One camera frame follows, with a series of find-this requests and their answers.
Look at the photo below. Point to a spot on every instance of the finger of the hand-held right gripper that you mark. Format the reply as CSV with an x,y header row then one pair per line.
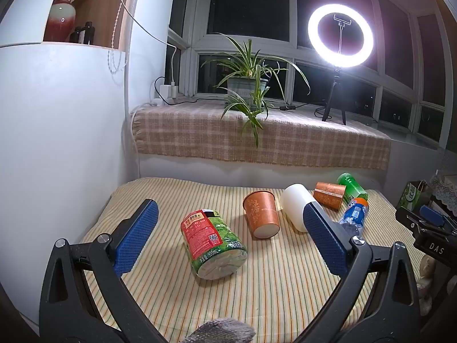
x,y
410,221
432,215

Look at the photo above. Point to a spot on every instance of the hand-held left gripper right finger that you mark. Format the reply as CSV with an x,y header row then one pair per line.
x,y
325,239

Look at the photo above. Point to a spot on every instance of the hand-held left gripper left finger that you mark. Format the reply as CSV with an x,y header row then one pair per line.
x,y
137,237

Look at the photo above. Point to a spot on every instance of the brown patterned paper cup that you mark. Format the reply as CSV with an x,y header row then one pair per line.
x,y
260,214
330,195

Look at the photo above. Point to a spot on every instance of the white cup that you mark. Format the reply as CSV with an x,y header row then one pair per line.
x,y
294,203

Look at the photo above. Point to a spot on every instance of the beige plush toy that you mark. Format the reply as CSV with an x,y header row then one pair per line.
x,y
426,268

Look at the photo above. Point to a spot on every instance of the green cardboard box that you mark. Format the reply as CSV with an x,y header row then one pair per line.
x,y
410,194

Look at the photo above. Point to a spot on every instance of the white lace cloth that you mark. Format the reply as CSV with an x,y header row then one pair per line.
x,y
444,189

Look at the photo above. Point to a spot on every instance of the blue bottle with orange cap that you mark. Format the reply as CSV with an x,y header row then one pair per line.
x,y
355,216

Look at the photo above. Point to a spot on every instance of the green plastic bottle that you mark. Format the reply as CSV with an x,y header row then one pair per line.
x,y
351,184

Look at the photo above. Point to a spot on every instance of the striped yellow table mat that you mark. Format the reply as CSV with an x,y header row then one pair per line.
x,y
282,293

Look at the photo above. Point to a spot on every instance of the large green red-label bottle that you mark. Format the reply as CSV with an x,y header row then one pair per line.
x,y
212,243

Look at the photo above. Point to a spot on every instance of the plaid beige windowsill cloth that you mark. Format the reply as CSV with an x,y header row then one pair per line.
x,y
196,132

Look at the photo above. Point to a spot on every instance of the grey fuzzy cloth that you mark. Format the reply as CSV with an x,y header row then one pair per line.
x,y
221,332

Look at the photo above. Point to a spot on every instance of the potted spider plant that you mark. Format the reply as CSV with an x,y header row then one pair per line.
x,y
246,85

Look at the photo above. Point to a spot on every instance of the small dark bottle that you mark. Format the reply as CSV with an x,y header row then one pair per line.
x,y
75,35
87,34

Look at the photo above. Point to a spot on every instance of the red and white vase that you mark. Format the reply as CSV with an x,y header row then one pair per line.
x,y
60,21

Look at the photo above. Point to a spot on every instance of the white wall charger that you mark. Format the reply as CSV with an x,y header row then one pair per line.
x,y
167,90

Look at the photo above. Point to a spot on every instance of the white window frame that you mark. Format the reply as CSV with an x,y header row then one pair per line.
x,y
194,48

